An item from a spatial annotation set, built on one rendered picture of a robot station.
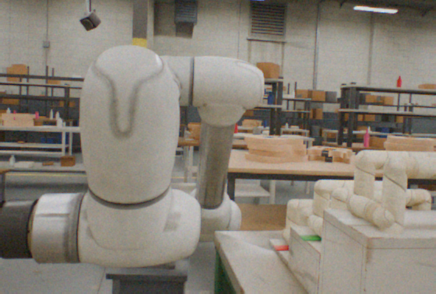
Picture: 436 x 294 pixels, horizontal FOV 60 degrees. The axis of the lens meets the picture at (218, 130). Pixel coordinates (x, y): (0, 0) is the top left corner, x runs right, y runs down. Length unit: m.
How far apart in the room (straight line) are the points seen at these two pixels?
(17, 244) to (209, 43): 11.54
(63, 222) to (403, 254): 0.46
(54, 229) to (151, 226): 0.12
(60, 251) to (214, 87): 0.58
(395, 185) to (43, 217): 0.47
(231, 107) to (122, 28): 11.00
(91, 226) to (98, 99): 0.17
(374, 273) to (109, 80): 0.43
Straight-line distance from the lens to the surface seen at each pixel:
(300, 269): 0.82
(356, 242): 0.61
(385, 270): 0.61
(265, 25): 12.41
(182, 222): 0.50
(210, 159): 1.15
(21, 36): 12.39
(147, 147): 0.41
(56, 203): 0.52
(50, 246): 0.52
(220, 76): 0.96
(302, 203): 0.98
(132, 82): 0.39
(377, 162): 0.67
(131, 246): 0.49
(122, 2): 12.09
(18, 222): 0.53
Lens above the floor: 1.27
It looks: 3 degrees down
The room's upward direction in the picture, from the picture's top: 3 degrees clockwise
